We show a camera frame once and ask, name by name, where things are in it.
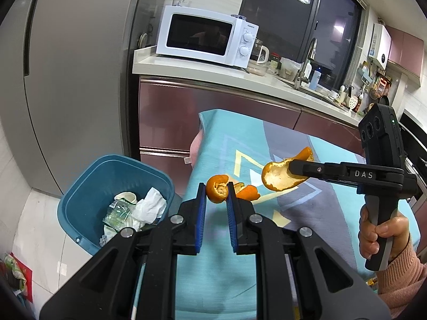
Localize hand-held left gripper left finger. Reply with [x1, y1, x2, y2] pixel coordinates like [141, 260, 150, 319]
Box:
[39, 183, 207, 320]

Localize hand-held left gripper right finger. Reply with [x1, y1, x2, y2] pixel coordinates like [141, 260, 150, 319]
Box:
[226, 182, 391, 320]

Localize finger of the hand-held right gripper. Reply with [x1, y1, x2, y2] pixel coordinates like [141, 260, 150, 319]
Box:
[288, 159, 345, 179]

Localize large orange peel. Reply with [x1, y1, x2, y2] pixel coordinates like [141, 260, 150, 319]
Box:
[262, 147, 315, 191]

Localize white tissue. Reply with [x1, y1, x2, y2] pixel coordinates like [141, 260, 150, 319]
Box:
[132, 187, 167, 230]

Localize clear green-edged wrapper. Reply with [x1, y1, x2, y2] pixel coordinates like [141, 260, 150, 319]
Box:
[102, 198, 136, 230]

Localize blue plastic bin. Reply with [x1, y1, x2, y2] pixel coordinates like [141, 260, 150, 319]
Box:
[57, 154, 176, 257]

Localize person's right forearm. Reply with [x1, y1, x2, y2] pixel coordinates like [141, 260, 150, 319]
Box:
[374, 238, 427, 317]

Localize person's right hand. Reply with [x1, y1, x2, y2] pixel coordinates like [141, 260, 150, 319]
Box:
[359, 203, 411, 261]

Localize black built-in oven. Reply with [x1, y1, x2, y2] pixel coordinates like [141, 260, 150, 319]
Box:
[398, 108, 427, 204]

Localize teal and grey tablecloth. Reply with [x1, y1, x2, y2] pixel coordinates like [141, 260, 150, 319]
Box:
[173, 108, 421, 320]

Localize white water heater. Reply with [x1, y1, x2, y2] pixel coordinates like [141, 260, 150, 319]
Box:
[369, 23, 392, 70]

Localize maroon kitchen counter cabinet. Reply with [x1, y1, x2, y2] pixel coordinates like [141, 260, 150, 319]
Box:
[132, 46, 367, 187]

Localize clear glass bowl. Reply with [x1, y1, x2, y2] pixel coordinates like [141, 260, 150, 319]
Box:
[246, 62, 269, 77]

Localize steel kitchen faucet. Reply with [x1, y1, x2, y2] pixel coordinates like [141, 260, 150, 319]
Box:
[294, 38, 317, 90]

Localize glass kettle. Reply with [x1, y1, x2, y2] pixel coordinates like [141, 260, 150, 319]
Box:
[248, 39, 270, 64]

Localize dark kitchen window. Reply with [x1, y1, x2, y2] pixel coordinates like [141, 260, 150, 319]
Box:
[238, 0, 369, 89]

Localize white microwave oven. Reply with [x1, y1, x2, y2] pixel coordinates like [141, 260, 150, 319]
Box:
[156, 6, 260, 69]

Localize grey refrigerator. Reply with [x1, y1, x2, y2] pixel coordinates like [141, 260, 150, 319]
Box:
[0, 0, 174, 197]

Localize red printed bag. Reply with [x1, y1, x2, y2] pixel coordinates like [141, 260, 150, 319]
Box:
[3, 251, 34, 304]

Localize grey wall rack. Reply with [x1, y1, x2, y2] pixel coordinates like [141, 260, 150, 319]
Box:
[357, 67, 372, 87]

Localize pink wall cabinet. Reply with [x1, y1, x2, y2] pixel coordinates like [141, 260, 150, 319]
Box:
[383, 25, 425, 89]

